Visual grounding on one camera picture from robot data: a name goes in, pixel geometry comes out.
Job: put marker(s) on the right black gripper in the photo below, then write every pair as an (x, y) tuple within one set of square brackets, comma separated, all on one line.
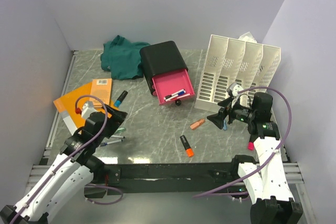
[(218, 118)]

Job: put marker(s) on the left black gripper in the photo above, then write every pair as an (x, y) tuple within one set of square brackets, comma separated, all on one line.
[(115, 120)]

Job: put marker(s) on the light blue clear highlighter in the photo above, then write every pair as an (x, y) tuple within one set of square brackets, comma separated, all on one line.
[(224, 125)]

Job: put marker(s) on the blue capped marker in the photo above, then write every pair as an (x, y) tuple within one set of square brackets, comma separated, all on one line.
[(111, 142)]

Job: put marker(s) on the black capped marker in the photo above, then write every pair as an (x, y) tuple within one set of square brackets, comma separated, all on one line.
[(118, 136)]

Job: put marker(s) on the salmon clear highlighter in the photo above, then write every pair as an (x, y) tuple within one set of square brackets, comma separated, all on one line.
[(197, 124)]

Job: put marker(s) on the green highlighter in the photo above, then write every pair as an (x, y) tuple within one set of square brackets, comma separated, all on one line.
[(120, 130)]

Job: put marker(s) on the blue whiteboard marker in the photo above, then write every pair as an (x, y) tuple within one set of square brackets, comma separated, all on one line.
[(182, 90)]

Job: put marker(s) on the black whiteboard marker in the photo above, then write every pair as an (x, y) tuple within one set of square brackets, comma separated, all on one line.
[(174, 96)]

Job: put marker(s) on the black drawer organizer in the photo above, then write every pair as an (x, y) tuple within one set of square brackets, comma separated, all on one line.
[(159, 59)]

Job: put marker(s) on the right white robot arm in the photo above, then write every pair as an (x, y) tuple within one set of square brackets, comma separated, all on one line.
[(264, 177)]

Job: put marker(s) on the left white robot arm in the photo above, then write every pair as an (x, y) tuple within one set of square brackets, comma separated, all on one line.
[(74, 167)]

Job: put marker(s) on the orange folder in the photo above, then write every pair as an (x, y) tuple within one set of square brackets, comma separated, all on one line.
[(66, 107)]

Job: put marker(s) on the orange book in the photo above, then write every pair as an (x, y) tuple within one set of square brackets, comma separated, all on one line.
[(101, 89)]

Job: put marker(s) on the orange highlighter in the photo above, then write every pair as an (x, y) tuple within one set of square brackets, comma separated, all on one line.
[(187, 146)]

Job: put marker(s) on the pink highlighter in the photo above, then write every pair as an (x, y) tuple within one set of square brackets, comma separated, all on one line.
[(250, 146)]

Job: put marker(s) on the white file rack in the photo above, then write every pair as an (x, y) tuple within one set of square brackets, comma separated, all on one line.
[(229, 60)]

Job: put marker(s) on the black base beam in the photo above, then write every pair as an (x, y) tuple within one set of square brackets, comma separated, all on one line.
[(166, 178)]

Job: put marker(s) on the green cloth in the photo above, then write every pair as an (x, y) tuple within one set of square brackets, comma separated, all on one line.
[(122, 58)]

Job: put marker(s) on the white crumpled paper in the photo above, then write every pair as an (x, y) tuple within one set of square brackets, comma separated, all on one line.
[(248, 37)]

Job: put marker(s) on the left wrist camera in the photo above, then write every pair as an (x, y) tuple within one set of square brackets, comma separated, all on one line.
[(86, 110)]

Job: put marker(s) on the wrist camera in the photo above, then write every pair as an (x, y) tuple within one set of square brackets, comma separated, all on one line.
[(233, 92), (86, 110)]

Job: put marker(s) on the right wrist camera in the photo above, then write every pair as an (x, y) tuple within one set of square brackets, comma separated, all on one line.
[(233, 92)]

